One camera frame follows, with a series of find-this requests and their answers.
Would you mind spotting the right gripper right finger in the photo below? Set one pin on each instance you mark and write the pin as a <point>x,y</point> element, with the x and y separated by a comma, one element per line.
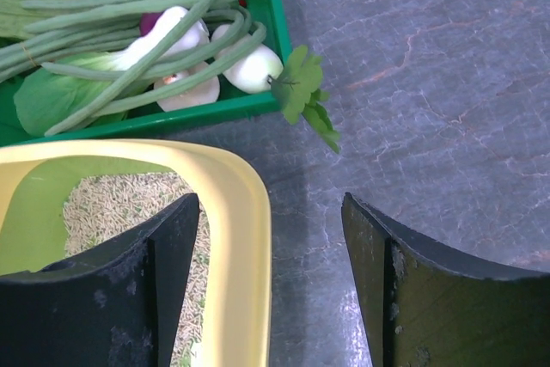
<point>424,303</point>

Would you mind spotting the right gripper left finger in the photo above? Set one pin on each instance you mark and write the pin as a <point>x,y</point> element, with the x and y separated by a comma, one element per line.
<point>117,304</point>

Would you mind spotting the yellow green litter box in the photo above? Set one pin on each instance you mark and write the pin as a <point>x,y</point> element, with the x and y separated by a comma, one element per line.
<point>36,179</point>

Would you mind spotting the cat litter pile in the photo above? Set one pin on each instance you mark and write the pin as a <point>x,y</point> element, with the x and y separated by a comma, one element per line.
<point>103,206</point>

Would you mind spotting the green bok choy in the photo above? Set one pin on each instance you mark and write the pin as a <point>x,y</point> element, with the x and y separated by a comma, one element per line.
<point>44,99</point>

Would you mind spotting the green plastic crate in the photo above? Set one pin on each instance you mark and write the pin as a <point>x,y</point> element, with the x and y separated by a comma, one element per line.
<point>150,120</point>

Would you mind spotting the green long beans bunch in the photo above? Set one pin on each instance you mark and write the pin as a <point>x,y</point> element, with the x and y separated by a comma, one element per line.
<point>188,32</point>

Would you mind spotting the purple onion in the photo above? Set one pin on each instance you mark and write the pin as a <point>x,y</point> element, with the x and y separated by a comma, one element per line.
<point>147,22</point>

